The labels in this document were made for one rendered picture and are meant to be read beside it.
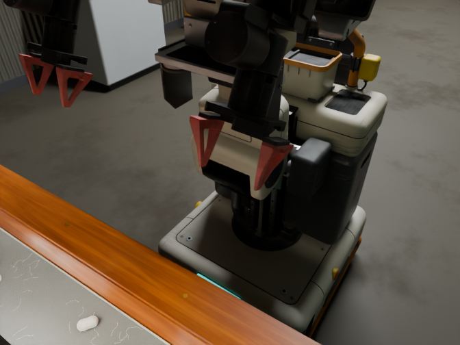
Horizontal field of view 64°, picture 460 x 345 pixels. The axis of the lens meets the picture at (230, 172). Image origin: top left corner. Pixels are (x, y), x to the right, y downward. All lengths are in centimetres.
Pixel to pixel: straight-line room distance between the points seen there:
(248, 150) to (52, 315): 55
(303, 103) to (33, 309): 85
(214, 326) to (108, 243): 28
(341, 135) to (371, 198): 105
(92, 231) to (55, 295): 14
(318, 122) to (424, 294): 95
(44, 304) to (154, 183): 144
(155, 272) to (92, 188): 150
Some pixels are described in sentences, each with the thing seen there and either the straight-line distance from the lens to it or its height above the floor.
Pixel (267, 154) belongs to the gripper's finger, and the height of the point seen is 106.
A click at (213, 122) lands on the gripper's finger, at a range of 55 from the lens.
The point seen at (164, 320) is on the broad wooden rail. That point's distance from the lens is 66.
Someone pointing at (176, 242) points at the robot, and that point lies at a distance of 140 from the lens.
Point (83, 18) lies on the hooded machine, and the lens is 308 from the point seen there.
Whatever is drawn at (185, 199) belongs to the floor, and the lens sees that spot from 198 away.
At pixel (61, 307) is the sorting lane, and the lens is 75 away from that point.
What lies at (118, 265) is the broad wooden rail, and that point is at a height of 76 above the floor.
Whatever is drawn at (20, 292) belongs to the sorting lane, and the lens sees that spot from 80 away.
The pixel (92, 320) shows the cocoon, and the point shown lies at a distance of 69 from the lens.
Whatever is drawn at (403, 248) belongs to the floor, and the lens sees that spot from 192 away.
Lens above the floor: 133
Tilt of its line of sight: 38 degrees down
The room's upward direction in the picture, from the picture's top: straight up
